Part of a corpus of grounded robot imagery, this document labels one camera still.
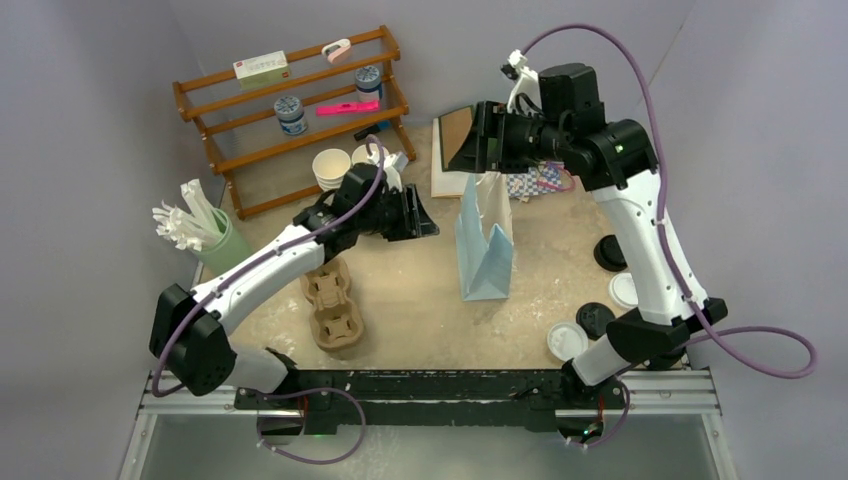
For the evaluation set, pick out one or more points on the right blue white jar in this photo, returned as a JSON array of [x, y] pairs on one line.
[[368, 83]]

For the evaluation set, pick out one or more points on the blue white jar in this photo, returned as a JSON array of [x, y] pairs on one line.
[[290, 114], [368, 83]]

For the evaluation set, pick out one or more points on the white cup stack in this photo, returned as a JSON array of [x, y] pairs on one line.
[[329, 168], [368, 154]]

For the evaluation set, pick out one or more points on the green straw holder cup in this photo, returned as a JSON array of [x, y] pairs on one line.
[[229, 251]]

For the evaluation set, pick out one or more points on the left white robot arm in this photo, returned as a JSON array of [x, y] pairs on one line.
[[190, 335]]

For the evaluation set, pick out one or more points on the left white cup stack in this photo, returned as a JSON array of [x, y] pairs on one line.
[[329, 168]]

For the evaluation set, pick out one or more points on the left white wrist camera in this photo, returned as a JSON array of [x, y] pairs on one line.
[[393, 166]]

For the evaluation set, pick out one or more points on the wooden shelf rack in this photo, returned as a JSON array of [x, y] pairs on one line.
[[311, 98]]

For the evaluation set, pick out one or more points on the black cup lid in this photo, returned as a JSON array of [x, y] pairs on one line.
[[593, 318], [608, 254]]

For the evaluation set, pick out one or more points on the checkered patterned paper bag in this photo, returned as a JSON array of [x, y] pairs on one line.
[[545, 178]]

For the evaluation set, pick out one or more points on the white wrapped straws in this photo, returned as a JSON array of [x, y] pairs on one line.
[[198, 228]]

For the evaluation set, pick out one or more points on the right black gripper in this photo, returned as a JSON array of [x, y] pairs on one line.
[[476, 156]]

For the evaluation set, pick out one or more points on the right white cup stack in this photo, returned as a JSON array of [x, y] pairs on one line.
[[368, 154]]

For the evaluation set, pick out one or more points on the pink white stapler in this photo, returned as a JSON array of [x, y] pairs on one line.
[[337, 52]]

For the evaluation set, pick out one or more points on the pink marker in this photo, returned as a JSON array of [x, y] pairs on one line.
[[348, 108]]

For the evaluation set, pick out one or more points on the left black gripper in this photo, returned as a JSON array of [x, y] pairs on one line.
[[418, 224]]

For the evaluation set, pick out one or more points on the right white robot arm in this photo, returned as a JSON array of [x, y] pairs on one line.
[[618, 165]]

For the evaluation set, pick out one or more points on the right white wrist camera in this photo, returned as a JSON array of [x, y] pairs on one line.
[[525, 80]]

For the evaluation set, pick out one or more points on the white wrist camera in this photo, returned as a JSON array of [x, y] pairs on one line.
[[393, 166], [525, 80]]

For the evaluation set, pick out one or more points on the white green box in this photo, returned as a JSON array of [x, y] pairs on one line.
[[261, 71]]

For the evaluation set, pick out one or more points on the white cup lid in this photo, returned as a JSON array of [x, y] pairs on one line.
[[622, 291], [567, 340]]

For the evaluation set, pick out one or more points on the light blue paper bag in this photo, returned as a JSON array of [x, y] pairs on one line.
[[484, 238]]

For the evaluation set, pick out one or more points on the brown pulp cup carrier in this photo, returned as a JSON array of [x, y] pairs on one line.
[[336, 321]]

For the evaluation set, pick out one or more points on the black blue marker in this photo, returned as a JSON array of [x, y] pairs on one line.
[[373, 129]]

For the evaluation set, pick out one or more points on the left blue white jar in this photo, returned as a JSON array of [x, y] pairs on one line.
[[290, 114]]

